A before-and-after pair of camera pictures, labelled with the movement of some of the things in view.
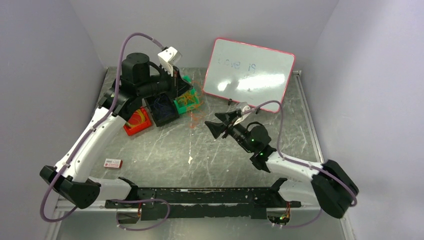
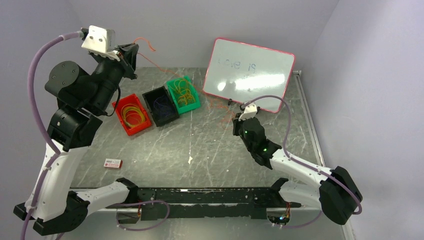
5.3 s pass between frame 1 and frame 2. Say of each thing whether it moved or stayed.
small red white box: stayed
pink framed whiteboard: stayed
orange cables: moved
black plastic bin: stayed
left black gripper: moved
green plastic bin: stayed
